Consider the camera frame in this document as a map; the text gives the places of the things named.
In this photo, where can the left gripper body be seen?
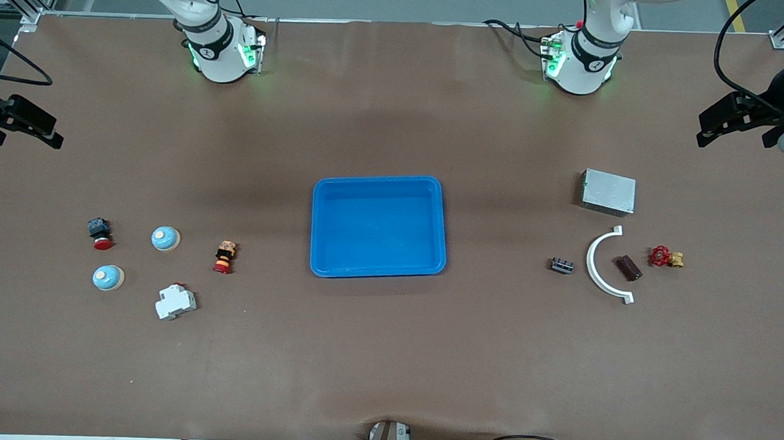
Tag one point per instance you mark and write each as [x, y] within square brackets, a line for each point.
[778, 114]

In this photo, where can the blue bell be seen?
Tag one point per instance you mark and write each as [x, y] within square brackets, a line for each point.
[165, 238]
[107, 278]

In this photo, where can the brown electrolytic capacitor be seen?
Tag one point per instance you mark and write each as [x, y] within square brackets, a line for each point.
[628, 267]

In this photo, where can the small black terminal block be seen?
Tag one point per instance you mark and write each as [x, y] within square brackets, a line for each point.
[562, 265]

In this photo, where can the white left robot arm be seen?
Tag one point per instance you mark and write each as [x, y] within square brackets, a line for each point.
[587, 63]

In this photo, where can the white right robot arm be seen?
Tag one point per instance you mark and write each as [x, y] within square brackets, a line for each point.
[214, 47]

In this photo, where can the blue plastic tray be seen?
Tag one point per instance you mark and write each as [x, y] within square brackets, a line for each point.
[378, 226]

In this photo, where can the red black push button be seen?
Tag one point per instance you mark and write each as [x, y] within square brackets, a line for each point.
[100, 234]

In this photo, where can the grey metal box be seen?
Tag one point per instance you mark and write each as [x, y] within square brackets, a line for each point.
[607, 192]

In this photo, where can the white circuit breaker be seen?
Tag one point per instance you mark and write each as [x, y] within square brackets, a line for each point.
[175, 302]

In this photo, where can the orange red emergency stop button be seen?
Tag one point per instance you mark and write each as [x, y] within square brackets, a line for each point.
[225, 257]

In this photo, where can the brown table mat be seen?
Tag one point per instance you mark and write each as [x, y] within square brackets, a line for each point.
[386, 352]

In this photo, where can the black left camera mount plate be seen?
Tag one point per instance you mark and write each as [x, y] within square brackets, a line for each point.
[776, 136]

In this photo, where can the white curved bracket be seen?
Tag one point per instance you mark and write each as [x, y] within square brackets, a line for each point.
[590, 262]

